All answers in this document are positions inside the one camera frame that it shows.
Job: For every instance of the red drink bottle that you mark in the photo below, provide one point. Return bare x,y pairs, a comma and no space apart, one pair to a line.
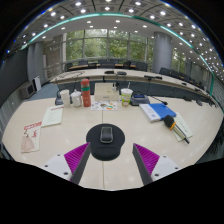
86,94

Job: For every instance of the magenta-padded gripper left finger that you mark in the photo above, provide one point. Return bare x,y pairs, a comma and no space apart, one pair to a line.
76,156

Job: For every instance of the black mouse pad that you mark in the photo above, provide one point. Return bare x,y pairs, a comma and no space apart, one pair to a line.
105,150

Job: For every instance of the colourful sticker sheet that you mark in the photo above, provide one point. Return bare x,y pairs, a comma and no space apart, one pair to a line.
104,105

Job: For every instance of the printed drink cup with straw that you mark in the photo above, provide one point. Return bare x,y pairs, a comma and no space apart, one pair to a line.
126,97

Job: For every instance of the black handheld microphone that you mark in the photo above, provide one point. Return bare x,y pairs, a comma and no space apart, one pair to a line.
169,121

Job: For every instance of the white cardboard box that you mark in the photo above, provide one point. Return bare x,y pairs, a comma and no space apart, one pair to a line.
106,92

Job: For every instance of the small black desk device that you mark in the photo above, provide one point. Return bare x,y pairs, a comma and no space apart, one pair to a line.
58,101

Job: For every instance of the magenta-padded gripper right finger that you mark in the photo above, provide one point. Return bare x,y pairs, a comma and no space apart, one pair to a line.
148,160

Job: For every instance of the white floor-standing unit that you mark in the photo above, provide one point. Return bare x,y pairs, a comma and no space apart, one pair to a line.
36,83

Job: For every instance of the row of dark chairs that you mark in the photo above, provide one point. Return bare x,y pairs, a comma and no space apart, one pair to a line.
141,66

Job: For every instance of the long curved conference desk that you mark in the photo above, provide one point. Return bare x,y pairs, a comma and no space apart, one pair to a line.
96,74

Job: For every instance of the black gooseneck microphone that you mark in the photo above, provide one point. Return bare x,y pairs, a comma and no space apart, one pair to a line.
164,102

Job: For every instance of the black conference console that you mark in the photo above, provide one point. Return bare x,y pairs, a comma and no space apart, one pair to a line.
139,99

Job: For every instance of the blue-covered book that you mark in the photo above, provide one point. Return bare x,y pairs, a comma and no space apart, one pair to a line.
158,111

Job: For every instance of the black computer mouse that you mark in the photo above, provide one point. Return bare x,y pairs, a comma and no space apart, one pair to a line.
106,134

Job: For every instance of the ceiling lights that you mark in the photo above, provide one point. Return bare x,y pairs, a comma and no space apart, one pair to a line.
83,11

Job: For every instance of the grey microwave-like appliance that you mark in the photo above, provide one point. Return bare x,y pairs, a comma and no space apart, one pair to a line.
26,90

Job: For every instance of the white paper cup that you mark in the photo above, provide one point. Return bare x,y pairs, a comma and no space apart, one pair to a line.
65,98

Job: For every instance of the white lidded mug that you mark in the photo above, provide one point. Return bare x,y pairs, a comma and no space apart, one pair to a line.
76,99

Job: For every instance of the red and white booklet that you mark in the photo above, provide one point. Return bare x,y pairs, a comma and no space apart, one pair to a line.
31,136

